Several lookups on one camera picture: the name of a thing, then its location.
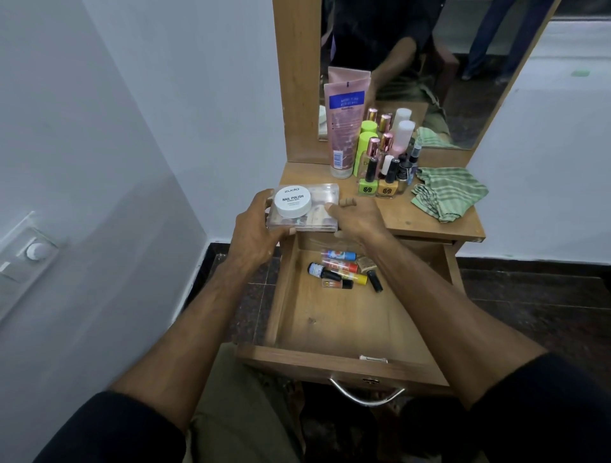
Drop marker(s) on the person's right hand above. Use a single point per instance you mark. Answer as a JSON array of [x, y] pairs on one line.
[[360, 219]]

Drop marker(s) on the green striped cloth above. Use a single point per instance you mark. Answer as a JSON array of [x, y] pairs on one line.
[[448, 193]]

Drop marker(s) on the yellow-capped lip balm tube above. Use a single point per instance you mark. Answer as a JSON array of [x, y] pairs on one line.
[[355, 278]]

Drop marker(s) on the person's right forearm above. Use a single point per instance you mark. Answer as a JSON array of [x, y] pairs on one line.
[[453, 315]]

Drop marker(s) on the beige polish bottle black cap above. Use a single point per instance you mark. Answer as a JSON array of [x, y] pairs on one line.
[[374, 281]]

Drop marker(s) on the pink cosmetic lotion tube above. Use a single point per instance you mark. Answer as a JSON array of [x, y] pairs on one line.
[[343, 129]]

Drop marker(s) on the lime green bottle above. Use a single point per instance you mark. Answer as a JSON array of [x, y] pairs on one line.
[[363, 148]]

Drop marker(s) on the blue-capped lip balm tube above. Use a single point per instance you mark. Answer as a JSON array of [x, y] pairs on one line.
[[341, 255]]

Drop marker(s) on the wooden dressing table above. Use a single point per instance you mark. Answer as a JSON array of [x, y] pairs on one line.
[[429, 214]]

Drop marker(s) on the slim clear perfume bottle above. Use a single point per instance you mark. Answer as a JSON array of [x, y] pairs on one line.
[[385, 142]]

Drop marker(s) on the person's black right sleeve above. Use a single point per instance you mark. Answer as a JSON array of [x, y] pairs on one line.
[[544, 410]]

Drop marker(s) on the person's olive green trousers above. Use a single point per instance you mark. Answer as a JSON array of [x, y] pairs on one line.
[[238, 420]]

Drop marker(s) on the dressing table mirror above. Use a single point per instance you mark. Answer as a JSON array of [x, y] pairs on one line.
[[477, 95]]

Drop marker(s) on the white wall switch panel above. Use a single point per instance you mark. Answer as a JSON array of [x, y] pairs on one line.
[[28, 257]]

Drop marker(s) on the white nail polish remover jar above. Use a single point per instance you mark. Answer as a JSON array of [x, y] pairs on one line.
[[292, 201]]

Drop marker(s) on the wooden drawer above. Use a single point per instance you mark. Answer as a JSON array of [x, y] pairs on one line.
[[334, 324]]

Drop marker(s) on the person's black sleeve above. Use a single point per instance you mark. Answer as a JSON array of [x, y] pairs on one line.
[[114, 429], [544, 410]]

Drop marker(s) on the red-capped lip balm tube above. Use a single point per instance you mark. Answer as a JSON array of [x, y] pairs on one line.
[[341, 265]]

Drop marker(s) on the blue-white bottle black cap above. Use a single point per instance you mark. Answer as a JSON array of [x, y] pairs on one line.
[[322, 272]]

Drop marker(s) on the person's black left sleeve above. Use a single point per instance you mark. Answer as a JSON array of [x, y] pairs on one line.
[[114, 429]]

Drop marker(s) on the green square polish bottle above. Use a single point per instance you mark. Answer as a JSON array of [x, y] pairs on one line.
[[367, 188]]

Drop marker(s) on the blue polish bottle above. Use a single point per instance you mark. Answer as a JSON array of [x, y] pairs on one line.
[[415, 152]]

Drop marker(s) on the pink perfume bottle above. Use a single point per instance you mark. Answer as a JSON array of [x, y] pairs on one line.
[[373, 147]]

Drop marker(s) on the pink spray bottle white cap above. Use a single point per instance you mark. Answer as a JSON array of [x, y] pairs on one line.
[[403, 136]]

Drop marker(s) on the person's left forearm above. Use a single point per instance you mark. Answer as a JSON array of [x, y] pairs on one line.
[[191, 343]]

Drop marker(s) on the person's left hand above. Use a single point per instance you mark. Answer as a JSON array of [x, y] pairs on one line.
[[253, 236]]

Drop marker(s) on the black-capped clear tube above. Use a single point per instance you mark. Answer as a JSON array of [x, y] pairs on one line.
[[339, 284]]

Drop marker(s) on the white-capped dark polish bottle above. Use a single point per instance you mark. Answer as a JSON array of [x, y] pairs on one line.
[[387, 164]]

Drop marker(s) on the yellow square polish bottle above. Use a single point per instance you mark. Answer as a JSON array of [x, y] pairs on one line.
[[386, 190]]

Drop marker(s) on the gold polish bottle patterned cap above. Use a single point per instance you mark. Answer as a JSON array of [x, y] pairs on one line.
[[403, 174]]

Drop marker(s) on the clear plastic compartment box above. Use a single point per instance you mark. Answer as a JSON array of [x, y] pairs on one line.
[[324, 195]]

